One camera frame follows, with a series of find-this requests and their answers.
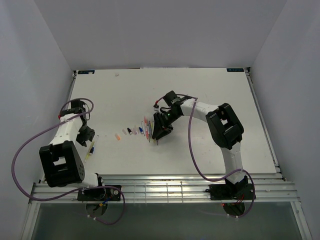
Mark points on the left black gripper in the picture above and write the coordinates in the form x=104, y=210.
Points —
x=89, y=135

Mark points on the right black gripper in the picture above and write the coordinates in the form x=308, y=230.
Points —
x=158, y=124

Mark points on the yellow green pen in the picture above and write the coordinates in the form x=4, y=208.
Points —
x=87, y=155

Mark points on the grey silver pen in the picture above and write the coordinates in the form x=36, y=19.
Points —
x=149, y=131

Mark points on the red pen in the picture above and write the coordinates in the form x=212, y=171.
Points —
x=146, y=128

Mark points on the blue capped white pen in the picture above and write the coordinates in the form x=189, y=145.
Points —
x=143, y=128

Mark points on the orange pen cap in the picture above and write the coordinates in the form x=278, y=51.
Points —
x=117, y=137

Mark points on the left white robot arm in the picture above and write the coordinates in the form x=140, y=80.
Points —
x=61, y=162

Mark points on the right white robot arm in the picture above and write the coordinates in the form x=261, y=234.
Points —
x=225, y=129

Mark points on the left blue corner label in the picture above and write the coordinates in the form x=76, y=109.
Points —
x=85, y=72

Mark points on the blue corner label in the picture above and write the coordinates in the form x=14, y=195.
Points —
x=235, y=70
x=85, y=72

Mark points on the right blue corner label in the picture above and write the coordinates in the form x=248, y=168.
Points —
x=235, y=70

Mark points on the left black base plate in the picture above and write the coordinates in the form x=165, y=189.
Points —
x=101, y=195

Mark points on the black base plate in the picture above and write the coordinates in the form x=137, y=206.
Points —
x=225, y=192
x=101, y=195

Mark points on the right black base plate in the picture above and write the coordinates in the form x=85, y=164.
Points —
x=225, y=192

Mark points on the aluminium rail frame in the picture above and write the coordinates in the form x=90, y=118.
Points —
x=147, y=189

